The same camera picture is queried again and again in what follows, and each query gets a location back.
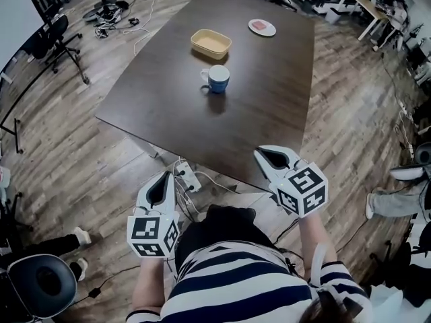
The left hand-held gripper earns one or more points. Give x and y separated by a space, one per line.
153 229

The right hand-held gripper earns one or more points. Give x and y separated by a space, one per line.
303 188

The beige rectangular container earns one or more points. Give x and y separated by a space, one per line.
211 44

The person's right forearm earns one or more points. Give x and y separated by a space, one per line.
314 237

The person's left forearm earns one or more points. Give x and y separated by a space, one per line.
151 281

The white power strip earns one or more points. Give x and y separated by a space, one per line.
188 177

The dark wooden table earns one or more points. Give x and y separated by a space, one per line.
256 113

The person's black trousers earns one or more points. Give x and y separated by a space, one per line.
222 227

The blue mug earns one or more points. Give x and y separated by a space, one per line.
219 81

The black power adapter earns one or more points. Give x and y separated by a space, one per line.
94 292

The person's striped shirt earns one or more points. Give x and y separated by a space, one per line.
242 281

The grey swivel chair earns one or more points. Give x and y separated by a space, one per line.
415 167

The white plate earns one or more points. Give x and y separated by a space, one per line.
269 30

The red block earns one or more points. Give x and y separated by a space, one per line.
259 25

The grey shell chair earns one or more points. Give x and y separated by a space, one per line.
43 281

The white desk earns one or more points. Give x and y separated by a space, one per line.
367 5

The white board panel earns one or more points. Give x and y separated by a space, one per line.
17 15

